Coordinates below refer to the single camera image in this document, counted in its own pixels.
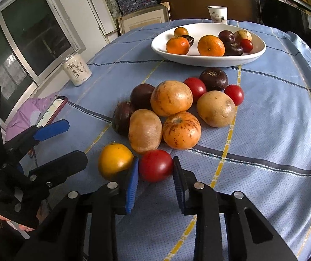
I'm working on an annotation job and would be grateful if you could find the wrinkled dark brown fruit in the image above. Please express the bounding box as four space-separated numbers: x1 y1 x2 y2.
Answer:
223 43 244 57

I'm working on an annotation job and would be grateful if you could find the white framed window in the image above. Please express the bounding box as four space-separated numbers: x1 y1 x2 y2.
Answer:
0 0 86 120

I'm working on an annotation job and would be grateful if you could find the white paper cup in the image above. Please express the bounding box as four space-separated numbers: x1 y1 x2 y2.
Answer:
207 6 228 24

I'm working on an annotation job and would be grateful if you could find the pink jacket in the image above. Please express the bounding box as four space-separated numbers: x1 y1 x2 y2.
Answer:
5 92 58 142

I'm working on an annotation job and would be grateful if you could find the white beverage can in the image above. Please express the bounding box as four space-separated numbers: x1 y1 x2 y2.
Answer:
63 54 92 86

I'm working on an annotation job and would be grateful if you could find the small pale pepino melon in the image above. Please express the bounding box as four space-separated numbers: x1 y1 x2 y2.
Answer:
234 29 253 42

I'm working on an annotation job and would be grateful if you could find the brown board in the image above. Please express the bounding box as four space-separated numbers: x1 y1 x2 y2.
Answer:
166 0 260 22

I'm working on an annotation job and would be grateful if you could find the stack of blue patterned boxes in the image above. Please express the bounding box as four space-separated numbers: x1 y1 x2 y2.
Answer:
113 0 161 15

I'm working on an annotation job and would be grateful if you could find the large orange tan pepino melon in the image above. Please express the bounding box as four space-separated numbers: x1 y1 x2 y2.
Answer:
150 81 193 117

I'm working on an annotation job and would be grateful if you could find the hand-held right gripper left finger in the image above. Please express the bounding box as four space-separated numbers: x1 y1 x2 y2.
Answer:
15 156 140 261

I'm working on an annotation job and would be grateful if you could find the dark purple round fruit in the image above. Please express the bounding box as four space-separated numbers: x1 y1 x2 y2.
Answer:
130 83 156 111

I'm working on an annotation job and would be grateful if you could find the orange speckled pepino melon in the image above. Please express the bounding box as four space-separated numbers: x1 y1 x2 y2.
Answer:
162 111 201 150

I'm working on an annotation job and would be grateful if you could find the tan streaked pepino melon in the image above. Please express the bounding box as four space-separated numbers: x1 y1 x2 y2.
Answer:
197 90 236 128

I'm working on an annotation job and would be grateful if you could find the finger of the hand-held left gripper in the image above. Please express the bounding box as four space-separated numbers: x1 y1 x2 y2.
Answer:
29 150 88 189
5 119 70 161

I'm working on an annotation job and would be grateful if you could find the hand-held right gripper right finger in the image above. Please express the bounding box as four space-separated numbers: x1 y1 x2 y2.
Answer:
172 156 298 261

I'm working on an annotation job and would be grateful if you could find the smooth purple plum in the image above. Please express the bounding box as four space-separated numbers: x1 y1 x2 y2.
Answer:
218 30 236 44

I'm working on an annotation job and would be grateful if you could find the smartphone in red case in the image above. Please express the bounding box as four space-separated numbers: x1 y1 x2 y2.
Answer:
36 96 68 128

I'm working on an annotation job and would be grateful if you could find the mandarin with green stem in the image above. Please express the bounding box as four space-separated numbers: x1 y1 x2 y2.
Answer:
166 37 190 55

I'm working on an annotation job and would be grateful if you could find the tan oval fruit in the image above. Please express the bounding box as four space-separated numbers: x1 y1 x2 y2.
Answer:
128 109 163 154

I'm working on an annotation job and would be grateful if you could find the dark brown fruit tan scar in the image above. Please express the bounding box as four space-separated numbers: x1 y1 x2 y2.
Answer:
199 67 229 92

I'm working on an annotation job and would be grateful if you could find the white plate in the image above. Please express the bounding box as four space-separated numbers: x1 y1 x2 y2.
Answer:
151 23 267 67

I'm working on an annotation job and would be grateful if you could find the large orange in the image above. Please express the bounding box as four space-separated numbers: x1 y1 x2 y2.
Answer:
197 35 225 57

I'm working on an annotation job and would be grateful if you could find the white leaning strip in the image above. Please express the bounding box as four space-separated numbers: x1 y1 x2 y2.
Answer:
81 0 111 44

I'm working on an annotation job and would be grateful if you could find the person's left hand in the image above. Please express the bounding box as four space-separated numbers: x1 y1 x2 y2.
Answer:
0 211 36 233

